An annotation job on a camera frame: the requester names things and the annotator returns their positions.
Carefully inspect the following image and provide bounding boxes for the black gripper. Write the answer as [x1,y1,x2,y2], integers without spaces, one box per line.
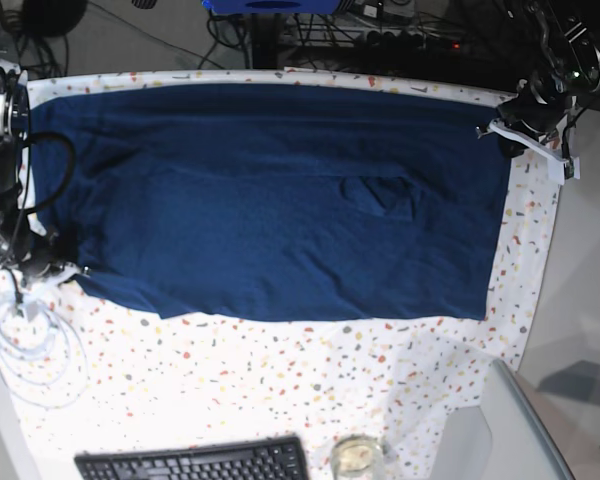
[17,228,78,287]
[497,82,575,159]

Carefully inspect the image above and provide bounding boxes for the black power strip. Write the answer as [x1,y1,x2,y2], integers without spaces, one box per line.
[362,30,462,51]

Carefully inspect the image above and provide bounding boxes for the black computer keyboard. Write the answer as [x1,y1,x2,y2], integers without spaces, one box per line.
[74,436,309,480]

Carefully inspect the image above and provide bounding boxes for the dark blue t-shirt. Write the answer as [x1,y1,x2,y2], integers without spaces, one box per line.
[32,84,510,322]

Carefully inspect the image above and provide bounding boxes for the terrazzo patterned table cloth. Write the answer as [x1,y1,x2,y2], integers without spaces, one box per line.
[0,66,573,473]

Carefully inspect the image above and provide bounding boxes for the coiled white cable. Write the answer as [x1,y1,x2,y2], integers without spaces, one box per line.
[0,290,91,410]

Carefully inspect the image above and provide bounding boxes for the clear glass jar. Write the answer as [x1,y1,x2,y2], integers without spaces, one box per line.
[330,435,386,480]

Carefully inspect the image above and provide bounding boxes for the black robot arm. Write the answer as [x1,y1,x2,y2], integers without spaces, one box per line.
[0,60,76,283]
[488,1,600,178]

